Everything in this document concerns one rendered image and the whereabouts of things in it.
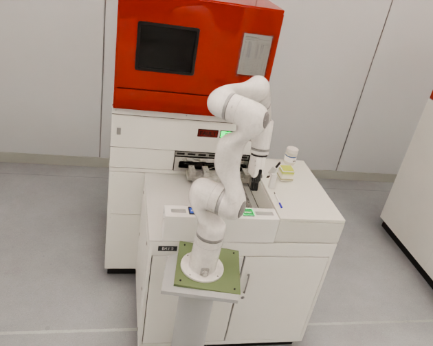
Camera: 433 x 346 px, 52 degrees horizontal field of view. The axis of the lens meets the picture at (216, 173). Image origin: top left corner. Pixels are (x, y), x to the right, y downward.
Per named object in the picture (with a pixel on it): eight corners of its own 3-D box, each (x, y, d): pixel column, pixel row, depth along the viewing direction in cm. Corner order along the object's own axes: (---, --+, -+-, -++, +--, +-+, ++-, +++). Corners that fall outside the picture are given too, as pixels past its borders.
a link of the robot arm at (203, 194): (216, 247, 179) (229, 198, 167) (176, 228, 184) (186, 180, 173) (229, 233, 189) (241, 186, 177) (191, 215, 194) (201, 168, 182)
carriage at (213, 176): (185, 173, 260) (186, 169, 258) (245, 176, 268) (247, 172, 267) (187, 180, 253) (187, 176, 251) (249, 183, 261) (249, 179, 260)
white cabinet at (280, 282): (134, 278, 299) (143, 173, 259) (270, 277, 321) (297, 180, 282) (135, 360, 245) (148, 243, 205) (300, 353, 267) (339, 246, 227)
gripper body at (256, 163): (248, 148, 205) (245, 171, 209) (254, 154, 196) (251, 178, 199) (264, 150, 207) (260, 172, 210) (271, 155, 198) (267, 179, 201)
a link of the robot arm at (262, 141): (247, 147, 198) (267, 151, 196) (251, 118, 194) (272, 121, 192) (251, 143, 206) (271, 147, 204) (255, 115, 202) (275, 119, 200)
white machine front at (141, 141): (108, 168, 257) (112, 104, 237) (245, 175, 275) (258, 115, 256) (108, 171, 254) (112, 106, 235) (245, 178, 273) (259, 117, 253)
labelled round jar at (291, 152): (282, 159, 270) (285, 145, 266) (292, 160, 272) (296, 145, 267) (285, 165, 264) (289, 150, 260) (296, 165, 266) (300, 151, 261)
